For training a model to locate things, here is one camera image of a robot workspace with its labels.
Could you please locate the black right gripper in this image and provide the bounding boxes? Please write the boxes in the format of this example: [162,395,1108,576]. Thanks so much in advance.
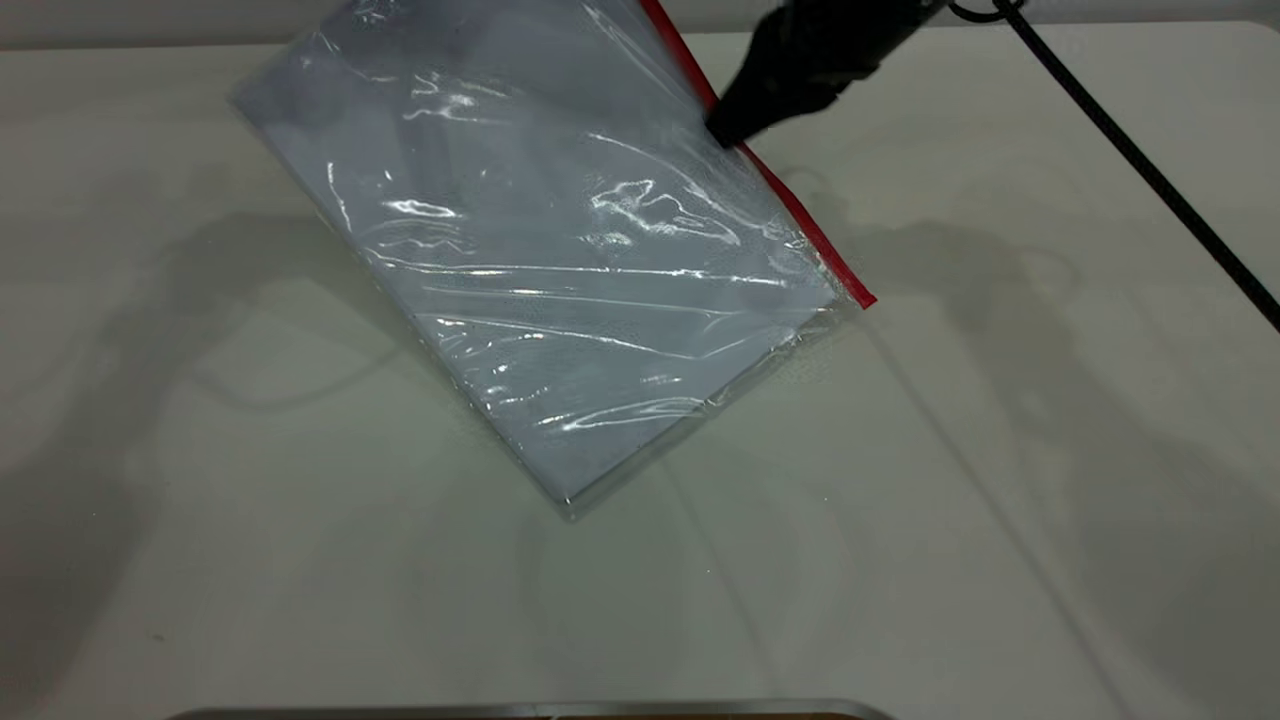
[704,0,953,150]

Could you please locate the clear plastic zip bag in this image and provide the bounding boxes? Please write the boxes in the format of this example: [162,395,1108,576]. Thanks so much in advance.
[228,0,879,524]

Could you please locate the grey metal rim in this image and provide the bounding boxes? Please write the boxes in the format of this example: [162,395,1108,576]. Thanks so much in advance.
[165,698,897,720]

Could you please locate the looped black cable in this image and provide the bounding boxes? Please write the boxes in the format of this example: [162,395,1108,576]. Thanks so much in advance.
[948,0,1031,25]

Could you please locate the long black cable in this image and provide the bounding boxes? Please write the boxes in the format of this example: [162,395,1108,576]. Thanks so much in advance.
[1000,0,1280,333]

